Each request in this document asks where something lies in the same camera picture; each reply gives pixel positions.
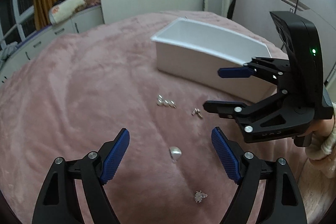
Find person right hand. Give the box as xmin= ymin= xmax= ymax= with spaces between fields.
xmin=303 ymin=117 xmax=335 ymax=137

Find pearl bar earring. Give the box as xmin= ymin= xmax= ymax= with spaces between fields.
xmin=156 ymin=94 xmax=177 ymax=109

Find large window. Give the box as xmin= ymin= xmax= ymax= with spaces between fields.
xmin=1 ymin=0 xmax=36 ymax=47

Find white window bench cabinets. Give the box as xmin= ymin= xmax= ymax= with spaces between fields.
xmin=1 ymin=5 xmax=104 ymax=84

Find rolled white floral blanket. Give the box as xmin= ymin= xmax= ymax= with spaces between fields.
xmin=49 ymin=0 xmax=87 ymax=25

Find grey clothing pile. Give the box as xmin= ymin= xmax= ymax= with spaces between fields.
xmin=0 ymin=42 xmax=18 ymax=64

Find pink plush blanket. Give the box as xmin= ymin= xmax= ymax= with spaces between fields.
xmin=0 ymin=9 xmax=308 ymax=224

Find white rectangular box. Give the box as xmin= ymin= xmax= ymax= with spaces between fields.
xmin=151 ymin=18 xmax=276 ymax=103

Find silver crystal flower brooch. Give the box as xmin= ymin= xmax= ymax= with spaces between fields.
xmin=194 ymin=190 xmax=208 ymax=203

